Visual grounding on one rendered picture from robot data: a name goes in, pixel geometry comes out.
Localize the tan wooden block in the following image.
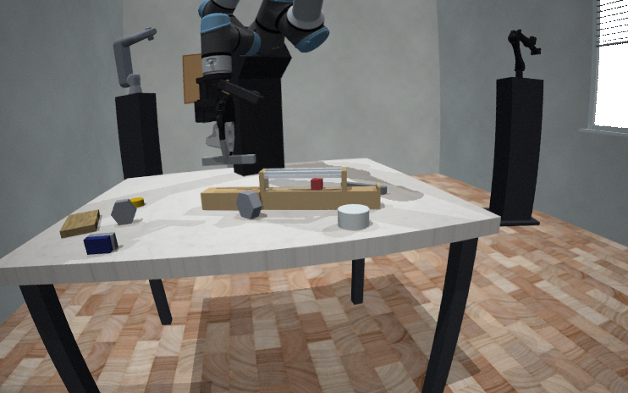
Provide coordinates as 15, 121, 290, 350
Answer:
59, 209, 100, 238

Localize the yellow disc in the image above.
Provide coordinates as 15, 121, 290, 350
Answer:
130, 197, 145, 208

